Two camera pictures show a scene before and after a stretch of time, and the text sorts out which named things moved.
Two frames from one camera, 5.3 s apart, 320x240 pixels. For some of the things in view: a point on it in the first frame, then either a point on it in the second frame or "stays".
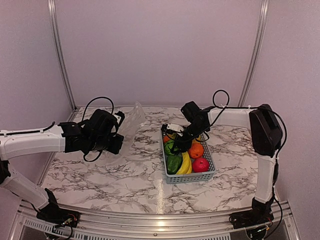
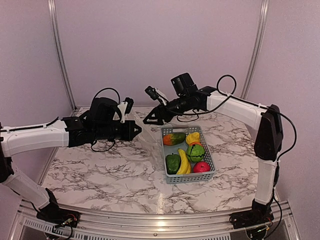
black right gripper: x=181 y=145 → x=158 y=116
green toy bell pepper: x=173 y=163 stays
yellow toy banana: x=186 y=168 stays
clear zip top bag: x=129 y=128 → x=149 y=142
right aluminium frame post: x=262 y=23 stays
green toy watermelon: x=169 y=147 → x=195 y=152
